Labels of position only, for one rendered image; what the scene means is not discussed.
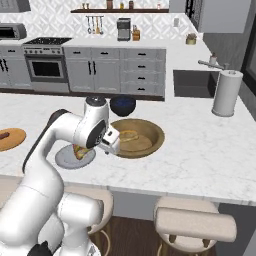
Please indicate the steel coffee machine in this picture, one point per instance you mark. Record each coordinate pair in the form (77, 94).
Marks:
(123, 30)

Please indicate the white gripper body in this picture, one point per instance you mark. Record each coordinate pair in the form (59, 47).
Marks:
(114, 145)

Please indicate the small tan cups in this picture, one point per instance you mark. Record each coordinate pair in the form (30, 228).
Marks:
(85, 6)

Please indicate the wooden knife block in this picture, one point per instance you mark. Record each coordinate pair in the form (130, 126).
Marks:
(136, 34)

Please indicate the grey round plate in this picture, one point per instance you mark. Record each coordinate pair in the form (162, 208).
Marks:
(65, 159)

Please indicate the brown sausage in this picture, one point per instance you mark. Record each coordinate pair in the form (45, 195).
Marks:
(3, 135)

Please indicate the beige stool with backrest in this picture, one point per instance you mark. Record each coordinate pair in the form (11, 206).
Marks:
(193, 223)

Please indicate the dark brown jar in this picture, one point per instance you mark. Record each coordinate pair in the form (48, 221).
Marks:
(131, 4)

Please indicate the orange wooden plate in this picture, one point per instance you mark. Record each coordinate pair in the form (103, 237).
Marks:
(15, 138)

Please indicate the small white canister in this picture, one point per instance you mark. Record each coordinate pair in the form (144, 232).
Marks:
(176, 22)

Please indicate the beige round stool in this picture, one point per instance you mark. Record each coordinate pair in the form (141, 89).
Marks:
(100, 203)

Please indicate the rail with hanging tools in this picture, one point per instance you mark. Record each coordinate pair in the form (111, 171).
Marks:
(95, 25)

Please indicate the dark blue bowl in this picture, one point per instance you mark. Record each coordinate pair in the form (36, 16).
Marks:
(122, 106)

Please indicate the white paper towel roll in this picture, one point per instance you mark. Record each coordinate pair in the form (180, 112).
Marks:
(227, 95)

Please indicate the dark sink basin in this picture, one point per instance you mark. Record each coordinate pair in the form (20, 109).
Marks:
(193, 83)

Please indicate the grey cupboard and drawer run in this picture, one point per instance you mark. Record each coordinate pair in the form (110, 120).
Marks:
(113, 71)

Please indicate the yellow green kettle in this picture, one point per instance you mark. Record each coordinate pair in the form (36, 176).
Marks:
(191, 39)

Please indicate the steel oven with hob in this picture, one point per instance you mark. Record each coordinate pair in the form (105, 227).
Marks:
(46, 68)

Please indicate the dark wooden wall shelf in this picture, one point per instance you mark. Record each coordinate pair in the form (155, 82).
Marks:
(120, 11)

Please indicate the large wooden bowl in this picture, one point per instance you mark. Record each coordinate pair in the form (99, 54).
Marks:
(146, 146)

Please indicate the yellow jar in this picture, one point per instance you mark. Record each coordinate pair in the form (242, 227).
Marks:
(122, 5)

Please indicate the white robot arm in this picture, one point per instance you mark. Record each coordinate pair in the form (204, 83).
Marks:
(40, 186)

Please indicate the grey extractor hood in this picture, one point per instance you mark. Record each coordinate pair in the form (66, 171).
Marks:
(13, 5)

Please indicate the grey sink tap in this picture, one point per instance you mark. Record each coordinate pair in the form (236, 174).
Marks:
(213, 63)

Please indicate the tan bread bun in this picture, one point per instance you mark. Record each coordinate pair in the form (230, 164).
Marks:
(128, 136)

